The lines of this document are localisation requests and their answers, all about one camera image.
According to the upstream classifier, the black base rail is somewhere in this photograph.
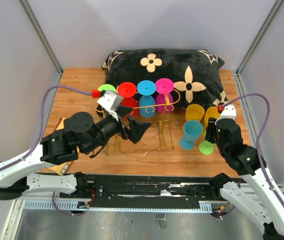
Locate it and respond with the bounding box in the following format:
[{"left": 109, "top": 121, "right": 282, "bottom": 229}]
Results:
[{"left": 14, "top": 173, "right": 262, "bottom": 211}]

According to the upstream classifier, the green wine glass back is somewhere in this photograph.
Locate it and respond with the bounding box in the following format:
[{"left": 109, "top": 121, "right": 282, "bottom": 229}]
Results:
[{"left": 98, "top": 84, "right": 117, "bottom": 118}]

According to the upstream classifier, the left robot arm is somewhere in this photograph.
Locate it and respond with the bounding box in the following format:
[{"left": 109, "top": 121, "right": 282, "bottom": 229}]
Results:
[{"left": 0, "top": 111, "right": 151, "bottom": 201}]

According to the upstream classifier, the green wine glass front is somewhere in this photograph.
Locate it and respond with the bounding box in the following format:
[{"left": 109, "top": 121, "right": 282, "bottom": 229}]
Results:
[{"left": 198, "top": 140, "right": 215, "bottom": 155}]

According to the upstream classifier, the red wine glass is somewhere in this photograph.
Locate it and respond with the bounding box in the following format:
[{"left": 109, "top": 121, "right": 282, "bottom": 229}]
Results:
[{"left": 117, "top": 82, "right": 138, "bottom": 117}]

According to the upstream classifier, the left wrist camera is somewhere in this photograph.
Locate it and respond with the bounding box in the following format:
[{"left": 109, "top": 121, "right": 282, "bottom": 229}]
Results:
[{"left": 97, "top": 90, "right": 123, "bottom": 121}]

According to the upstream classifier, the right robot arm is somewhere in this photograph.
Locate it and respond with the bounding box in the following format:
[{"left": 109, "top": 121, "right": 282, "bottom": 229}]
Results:
[{"left": 205, "top": 118, "right": 284, "bottom": 240}]

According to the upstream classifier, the magenta wine glass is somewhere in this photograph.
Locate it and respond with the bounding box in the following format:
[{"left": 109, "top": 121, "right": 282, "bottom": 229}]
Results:
[{"left": 155, "top": 78, "right": 174, "bottom": 114}]

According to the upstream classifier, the blue wine glass front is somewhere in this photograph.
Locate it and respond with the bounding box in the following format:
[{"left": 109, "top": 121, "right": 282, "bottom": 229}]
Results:
[{"left": 180, "top": 120, "right": 203, "bottom": 150}]

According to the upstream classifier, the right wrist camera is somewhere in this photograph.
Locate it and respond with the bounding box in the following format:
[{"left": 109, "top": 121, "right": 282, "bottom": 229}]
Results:
[{"left": 217, "top": 104, "right": 237, "bottom": 120}]

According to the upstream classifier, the blue wine glass back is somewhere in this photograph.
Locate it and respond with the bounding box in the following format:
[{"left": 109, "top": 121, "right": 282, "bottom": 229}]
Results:
[{"left": 137, "top": 80, "right": 156, "bottom": 118}]

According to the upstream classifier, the yellow truck print cloth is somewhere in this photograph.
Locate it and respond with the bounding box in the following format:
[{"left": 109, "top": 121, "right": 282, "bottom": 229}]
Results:
[{"left": 44, "top": 118, "right": 77, "bottom": 176}]

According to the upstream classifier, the black floral pillow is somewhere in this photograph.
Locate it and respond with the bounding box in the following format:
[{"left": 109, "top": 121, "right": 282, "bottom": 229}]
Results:
[{"left": 101, "top": 48, "right": 228, "bottom": 109}]

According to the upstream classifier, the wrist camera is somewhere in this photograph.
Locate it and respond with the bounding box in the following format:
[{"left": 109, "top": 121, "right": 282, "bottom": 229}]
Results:
[
  {"left": 217, "top": 104, "right": 237, "bottom": 120},
  {"left": 97, "top": 90, "right": 123, "bottom": 121}
]

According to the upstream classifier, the yellow wine glass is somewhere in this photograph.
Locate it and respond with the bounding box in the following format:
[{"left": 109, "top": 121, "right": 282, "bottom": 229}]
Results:
[
  {"left": 185, "top": 104, "right": 205, "bottom": 122},
  {"left": 202, "top": 106, "right": 220, "bottom": 136}
]

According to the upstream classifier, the gold wire glass rack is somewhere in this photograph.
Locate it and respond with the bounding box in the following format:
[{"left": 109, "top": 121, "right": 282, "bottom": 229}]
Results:
[{"left": 104, "top": 89, "right": 181, "bottom": 156}]

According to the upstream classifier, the green wine glass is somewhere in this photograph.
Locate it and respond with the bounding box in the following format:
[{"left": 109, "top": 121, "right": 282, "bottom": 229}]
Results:
[
  {"left": 98, "top": 84, "right": 117, "bottom": 118},
  {"left": 198, "top": 140, "right": 215, "bottom": 155}
]

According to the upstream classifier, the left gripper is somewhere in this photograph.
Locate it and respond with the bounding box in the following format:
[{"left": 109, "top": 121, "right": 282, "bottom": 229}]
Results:
[{"left": 84, "top": 105, "right": 152, "bottom": 154}]

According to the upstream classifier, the blue wine glass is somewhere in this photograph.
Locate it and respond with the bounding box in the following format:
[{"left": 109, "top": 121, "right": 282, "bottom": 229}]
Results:
[
  {"left": 137, "top": 80, "right": 156, "bottom": 118},
  {"left": 180, "top": 120, "right": 203, "bottom": 150}
]

